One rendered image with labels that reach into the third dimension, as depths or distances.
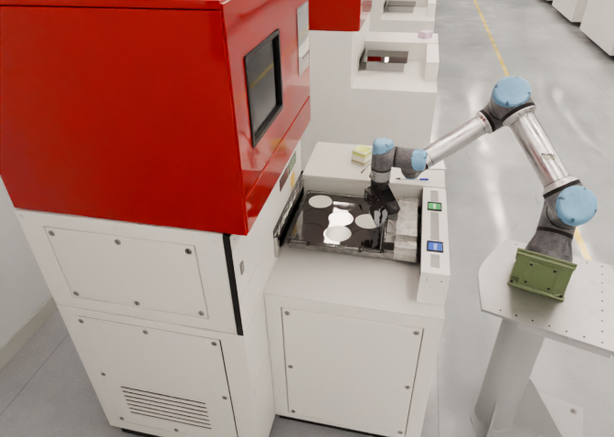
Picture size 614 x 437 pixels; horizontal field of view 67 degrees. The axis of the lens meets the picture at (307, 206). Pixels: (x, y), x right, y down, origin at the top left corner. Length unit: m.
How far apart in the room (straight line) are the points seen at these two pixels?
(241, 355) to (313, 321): 0.28
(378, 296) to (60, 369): 1.77
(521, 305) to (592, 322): 0.21
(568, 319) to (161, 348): 1.38
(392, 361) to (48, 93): 1.39
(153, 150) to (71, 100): 0.23
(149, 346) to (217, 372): 0.26
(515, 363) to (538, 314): 0.36
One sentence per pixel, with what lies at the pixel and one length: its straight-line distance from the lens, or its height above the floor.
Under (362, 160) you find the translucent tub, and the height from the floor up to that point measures 1.00.
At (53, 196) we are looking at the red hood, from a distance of 1.51.
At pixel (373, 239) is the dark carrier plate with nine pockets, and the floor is 0.90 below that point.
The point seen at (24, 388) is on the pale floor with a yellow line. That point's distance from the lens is 2.82.
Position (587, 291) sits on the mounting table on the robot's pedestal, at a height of 0.82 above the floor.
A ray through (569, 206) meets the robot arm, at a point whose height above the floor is 1.18.
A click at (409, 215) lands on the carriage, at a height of 0.88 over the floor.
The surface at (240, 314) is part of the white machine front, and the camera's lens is 1.48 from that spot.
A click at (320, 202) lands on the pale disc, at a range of 1.98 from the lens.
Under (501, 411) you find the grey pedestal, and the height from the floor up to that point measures 0.15.
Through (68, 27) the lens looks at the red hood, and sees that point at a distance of 1.22.
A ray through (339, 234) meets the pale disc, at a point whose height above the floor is 0.90.
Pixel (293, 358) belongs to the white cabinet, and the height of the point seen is 0.49.
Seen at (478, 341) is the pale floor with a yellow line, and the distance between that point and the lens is 2.72.
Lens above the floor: 1.98
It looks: 33 degrees down
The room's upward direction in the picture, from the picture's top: 1 degrees counter-clockwise
